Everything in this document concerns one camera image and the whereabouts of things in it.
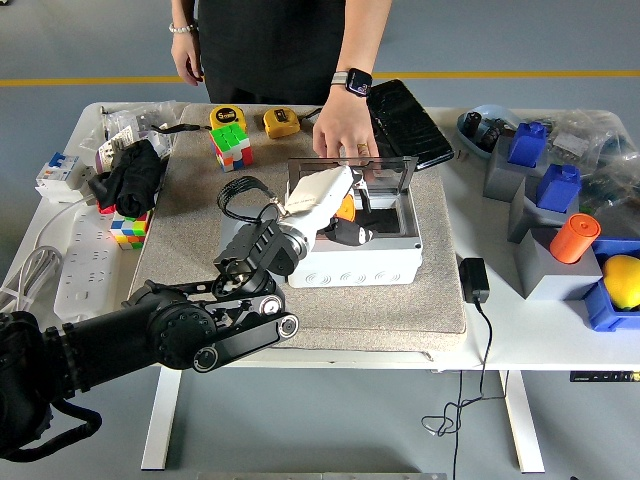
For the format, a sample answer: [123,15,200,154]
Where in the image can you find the grey plastic junction box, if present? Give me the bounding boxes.
[284,174,424,290]

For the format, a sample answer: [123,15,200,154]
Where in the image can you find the black power adapter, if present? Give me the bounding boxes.
[458,256,491,304]

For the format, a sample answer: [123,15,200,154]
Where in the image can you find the smoky transparent box lid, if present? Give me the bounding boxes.
[288,155,419,196]

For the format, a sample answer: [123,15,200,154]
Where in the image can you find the black cloth bundle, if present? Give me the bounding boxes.
[88,138,169,219]

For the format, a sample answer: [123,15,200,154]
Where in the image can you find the black tape measure strap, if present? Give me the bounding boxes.
[149,122,212,135]

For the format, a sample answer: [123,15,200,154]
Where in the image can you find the person's left hand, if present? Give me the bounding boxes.
[312,87,377,161]

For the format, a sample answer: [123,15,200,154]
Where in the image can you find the person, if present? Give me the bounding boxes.
[197,0,351,106]

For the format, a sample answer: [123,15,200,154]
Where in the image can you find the orange cylinder battery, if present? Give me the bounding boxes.
[548,213,601,265]
[334,195,358,224]

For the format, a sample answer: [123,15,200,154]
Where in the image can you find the round yellow black tape measure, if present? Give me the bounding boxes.
[208,104,247,132]

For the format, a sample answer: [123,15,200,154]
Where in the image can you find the white power strip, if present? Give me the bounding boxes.
[52,197,151,324]

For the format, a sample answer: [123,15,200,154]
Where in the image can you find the grey block with round hole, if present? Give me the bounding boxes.
[219,204,289,251]

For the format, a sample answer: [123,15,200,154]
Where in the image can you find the clear plastic bags pile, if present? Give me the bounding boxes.
[79,99,179,166]

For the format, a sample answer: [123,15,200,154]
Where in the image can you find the black adapter cord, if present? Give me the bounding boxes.
[420,299,509,480]

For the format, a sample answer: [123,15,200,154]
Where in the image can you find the grey-brown table mat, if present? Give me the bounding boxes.
[129,103,469,354]

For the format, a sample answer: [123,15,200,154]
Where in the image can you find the clear bags of parts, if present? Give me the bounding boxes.
[519,108,640,226]

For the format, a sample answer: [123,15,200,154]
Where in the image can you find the square yellow tape measure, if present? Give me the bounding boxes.
[263,107,301,140]

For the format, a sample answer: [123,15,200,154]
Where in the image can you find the white table leg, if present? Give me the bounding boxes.
[497,370,545,474]
[140,367,182,471]

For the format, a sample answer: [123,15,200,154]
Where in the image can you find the black foot pedal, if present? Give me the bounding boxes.
[364,78,455,173]

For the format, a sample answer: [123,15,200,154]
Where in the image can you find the colourful puzzle cube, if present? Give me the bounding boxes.
[108,209,153,251]
[208,124,254,173]

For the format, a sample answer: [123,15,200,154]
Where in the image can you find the black desk control panel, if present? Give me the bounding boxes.
[568,370,640,384]

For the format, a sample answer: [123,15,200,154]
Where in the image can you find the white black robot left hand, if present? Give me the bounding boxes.
[283,166,377,252]

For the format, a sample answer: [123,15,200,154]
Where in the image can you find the person's right hand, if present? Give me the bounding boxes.
[170,29,206,87]

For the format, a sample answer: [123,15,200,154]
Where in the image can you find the grey block holder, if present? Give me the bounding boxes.
[513,227,604,301]
[482,134,549,204]
[507,175,581,245]

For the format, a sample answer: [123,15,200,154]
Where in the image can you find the smart watch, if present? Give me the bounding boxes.
[331,68,374,98]

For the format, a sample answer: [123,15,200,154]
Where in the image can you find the yellow lemon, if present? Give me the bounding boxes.
[601,253,640,311]

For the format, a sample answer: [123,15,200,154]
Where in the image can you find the white blue circuit breaker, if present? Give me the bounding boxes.
[33,151,82,204]

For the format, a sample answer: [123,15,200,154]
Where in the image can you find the pale blue bowl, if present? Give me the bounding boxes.
[456,103,524,161]

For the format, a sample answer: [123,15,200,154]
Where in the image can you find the blue plastic block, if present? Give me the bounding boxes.
[506,121,550,167]
[536,163,582,214]

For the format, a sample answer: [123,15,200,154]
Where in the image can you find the white cable bundle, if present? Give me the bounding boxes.
[0,197,96,326]

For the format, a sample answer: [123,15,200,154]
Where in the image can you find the blue plastic bin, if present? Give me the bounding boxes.
[580,237,640,332]

